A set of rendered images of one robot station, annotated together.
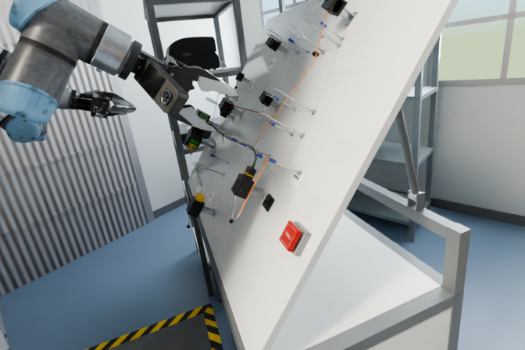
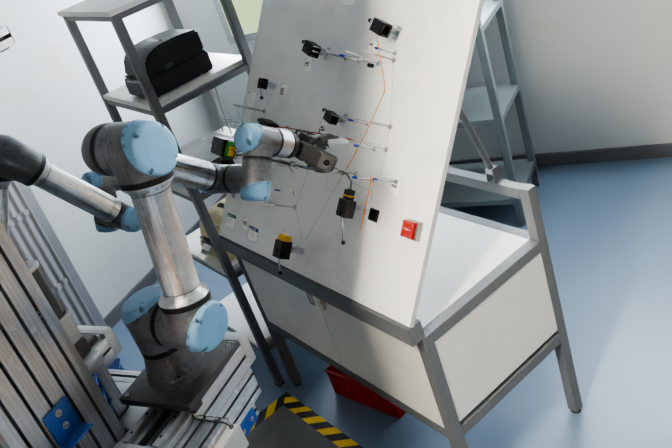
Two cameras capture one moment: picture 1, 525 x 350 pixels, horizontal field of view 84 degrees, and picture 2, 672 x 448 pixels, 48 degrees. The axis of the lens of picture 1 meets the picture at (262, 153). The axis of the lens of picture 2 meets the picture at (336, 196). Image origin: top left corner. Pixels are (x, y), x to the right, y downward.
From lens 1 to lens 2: 156 cm
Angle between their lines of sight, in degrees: 14
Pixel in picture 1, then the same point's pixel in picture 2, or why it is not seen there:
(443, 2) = (466, 42)
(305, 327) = (433, 303)
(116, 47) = (290, 142)
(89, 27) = (278, 137)
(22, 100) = (265, 190)
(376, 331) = (486, 285)
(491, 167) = (598, 90)
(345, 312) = (460, 283)
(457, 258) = (531, 211)
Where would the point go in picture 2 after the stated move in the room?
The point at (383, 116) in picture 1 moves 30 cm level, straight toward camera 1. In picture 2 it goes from (449, 128) to (458, 175)
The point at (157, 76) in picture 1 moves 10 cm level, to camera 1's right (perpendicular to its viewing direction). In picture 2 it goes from (314, 151) to (348, 136)
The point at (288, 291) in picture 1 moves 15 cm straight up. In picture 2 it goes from (419, 266) to (406, 224)
